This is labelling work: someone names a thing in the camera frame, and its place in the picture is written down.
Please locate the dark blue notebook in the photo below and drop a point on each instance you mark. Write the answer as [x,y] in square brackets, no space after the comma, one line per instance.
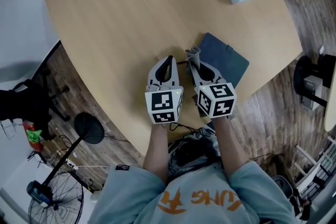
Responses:
[223,57]

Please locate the black office chair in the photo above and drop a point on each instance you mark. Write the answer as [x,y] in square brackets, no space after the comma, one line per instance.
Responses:
[26,102]

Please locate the light blue printed shirt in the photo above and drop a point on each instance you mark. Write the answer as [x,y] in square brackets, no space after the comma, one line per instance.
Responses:
[199,191]

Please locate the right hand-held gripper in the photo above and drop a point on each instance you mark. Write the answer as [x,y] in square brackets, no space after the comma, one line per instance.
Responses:
[218,99]

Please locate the grey metal box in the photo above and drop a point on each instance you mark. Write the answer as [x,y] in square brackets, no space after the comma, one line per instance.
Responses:
[311,91]

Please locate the light blue jeans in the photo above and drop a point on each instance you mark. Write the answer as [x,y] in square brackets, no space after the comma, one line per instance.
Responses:
[207,135]

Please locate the person's left forearm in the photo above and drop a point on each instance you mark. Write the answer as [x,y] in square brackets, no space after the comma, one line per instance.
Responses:
[156,152]

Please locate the black standing fan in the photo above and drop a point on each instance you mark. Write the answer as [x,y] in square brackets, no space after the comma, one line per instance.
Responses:
[89,128]

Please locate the person's right forearm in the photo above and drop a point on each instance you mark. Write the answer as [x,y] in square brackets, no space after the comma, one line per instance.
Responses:
[231,147]

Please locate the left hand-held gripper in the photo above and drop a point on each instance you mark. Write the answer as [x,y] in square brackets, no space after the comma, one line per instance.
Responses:
[162,105]

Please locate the black table base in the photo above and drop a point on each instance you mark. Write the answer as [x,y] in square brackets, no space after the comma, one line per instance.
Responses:
[299,76]

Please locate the red bag with green tuft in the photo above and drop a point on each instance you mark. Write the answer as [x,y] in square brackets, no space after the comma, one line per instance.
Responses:
[31,136]

